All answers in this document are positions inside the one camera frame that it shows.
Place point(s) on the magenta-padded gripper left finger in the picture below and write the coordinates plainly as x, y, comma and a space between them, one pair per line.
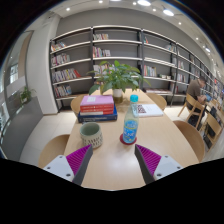
61, 166

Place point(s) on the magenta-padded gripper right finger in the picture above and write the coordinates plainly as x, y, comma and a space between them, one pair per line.
166, 166

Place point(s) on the clear blue-capped drink bottle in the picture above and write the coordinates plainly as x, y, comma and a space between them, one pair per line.
130, 126

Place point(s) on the grey patterned ceramic cup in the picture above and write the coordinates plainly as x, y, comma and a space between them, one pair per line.
90, 135

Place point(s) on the flat round red coaster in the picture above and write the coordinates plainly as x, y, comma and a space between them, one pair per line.
121, 140

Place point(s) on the dark blue book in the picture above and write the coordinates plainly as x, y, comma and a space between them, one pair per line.
98, 118

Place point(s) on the red book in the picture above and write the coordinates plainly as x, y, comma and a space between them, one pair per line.
96, 109

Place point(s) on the pink book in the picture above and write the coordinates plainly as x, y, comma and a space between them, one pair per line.
96, 100

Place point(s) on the person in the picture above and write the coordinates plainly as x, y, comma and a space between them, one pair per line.
194, 91

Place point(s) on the small leafy floor plant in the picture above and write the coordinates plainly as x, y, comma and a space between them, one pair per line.
25, 95

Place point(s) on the green potted plant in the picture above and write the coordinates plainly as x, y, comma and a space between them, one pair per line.
115, 78

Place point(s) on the grey book shelf unit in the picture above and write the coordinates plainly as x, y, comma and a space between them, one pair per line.
116, 46

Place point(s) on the round ceiling lights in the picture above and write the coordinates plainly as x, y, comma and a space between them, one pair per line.
143, 2

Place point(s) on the slatted wooden frame chair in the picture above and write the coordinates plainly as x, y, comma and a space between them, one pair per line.
213, 128
195, 108

